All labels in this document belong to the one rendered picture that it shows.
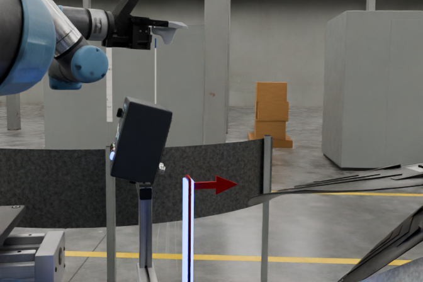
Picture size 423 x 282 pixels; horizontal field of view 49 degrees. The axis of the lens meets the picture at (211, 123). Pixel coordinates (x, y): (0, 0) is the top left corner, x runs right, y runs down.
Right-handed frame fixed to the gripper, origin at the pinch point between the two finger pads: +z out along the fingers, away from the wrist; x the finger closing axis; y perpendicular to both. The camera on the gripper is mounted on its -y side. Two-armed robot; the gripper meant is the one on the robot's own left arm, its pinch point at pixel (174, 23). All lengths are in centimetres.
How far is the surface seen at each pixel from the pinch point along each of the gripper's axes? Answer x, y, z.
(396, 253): 74, 32, 0
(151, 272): 25, 57, -16
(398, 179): 79, 17, -12
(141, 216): 20, 45, -17
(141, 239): 21, 50, -17
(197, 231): -187, 172, 148
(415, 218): 72, 28, 6
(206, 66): -290, 43, 215
